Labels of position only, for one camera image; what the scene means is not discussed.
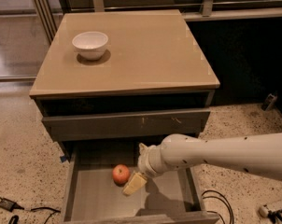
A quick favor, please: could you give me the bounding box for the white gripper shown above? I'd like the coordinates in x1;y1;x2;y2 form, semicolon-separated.
122;143;166;196

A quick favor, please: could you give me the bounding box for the red apple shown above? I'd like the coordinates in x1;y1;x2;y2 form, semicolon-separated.
112;164;130;185

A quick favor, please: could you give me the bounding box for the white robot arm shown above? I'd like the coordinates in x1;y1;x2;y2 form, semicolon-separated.
122;133;282;196

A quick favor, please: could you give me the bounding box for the open grey middle drawer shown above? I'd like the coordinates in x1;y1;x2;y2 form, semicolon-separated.
61;144;219;224

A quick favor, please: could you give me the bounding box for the closed grey top drawer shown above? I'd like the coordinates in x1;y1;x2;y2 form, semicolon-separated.
42;108;210;142

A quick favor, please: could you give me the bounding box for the grey drawer cabinet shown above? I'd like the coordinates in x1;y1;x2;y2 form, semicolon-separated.
29;9;221;224

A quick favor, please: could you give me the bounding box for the blue tape piece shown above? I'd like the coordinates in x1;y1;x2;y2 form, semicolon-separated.
60;155;67;163

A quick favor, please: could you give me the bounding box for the white ceramic bowl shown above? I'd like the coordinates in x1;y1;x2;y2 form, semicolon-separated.
72;32;108;61

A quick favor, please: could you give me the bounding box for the white power strip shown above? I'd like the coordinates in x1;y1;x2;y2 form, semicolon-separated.
259;200;282;217

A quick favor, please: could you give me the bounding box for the black power adapter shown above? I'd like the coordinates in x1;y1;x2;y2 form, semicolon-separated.
0;198;23;212

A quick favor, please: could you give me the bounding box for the small grey floor device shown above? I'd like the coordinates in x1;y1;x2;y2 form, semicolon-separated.
261;93;277;111

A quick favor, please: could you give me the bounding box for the black looped cable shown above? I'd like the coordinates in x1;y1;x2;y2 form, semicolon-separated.
201;189;235;224

